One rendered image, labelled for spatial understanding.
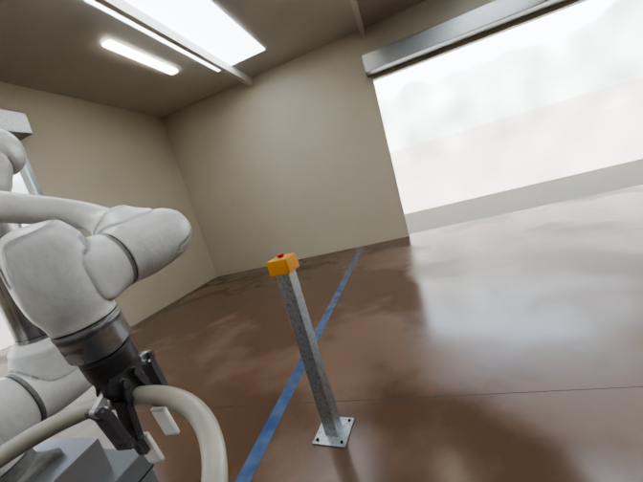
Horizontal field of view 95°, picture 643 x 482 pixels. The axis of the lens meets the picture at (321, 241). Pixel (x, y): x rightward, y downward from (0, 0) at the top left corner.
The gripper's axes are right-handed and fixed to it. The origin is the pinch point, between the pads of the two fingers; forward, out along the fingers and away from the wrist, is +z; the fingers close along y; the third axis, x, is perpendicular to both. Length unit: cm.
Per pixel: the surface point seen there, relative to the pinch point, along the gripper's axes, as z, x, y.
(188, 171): -35, -353, -644
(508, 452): 110, 85, -62
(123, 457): 24.5, -32.7, -13.3
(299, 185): 50, -92, -597
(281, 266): 13, -3, -96
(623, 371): 114, 160, -102
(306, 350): 62, -2, -90
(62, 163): -99, -407, -399
